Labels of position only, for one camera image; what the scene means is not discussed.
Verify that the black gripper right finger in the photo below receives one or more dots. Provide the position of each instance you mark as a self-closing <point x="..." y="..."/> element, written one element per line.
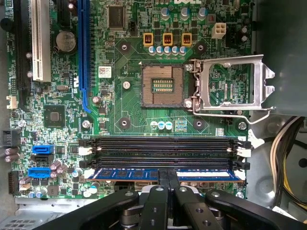
<point x="194" y="208"/>

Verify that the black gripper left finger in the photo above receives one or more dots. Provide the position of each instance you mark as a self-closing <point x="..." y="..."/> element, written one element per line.
<point x="153" y="208"/>

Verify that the blue RAM stick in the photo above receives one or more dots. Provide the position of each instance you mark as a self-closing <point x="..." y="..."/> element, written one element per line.
<point x="124" y="174"/>

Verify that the RAM slot with white clips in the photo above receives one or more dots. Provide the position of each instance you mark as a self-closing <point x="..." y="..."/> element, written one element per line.
<point x="163" y="150"/>
<point x="89" y="173"/>

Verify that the black open PC case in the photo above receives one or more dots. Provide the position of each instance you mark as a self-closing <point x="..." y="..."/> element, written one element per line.
<point x="259" y="182"/>

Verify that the green motherboard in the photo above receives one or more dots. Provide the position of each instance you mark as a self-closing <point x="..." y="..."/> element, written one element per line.
<point x="134" y="110"/>

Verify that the CPU socket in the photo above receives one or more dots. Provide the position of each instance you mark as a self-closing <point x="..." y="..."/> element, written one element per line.
<point x="156" y="95"/>

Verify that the grey power supply unit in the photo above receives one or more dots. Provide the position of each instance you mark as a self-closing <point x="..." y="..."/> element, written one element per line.
<point x="283" y="60"/>

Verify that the blue expansion slot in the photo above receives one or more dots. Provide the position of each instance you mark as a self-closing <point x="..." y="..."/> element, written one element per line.
<point x="84" y="48"/>

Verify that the round coin battery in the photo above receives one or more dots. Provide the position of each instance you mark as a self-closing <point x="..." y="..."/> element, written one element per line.
<point x="66" y="42"/>

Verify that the long black expansion slot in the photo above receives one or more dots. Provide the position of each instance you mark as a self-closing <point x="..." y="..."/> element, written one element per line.
<point x="22" y="60"/>

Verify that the white expansion slot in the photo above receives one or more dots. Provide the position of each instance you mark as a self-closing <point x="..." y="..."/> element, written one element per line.
<point x="40" y="43"/>

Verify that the short black expansion slot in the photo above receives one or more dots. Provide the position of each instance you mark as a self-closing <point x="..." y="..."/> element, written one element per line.
<point x="64" y="14"/>

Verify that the metal socket cover frame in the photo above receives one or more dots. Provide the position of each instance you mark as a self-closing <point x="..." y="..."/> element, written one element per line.
<point x="239" y="60"/>

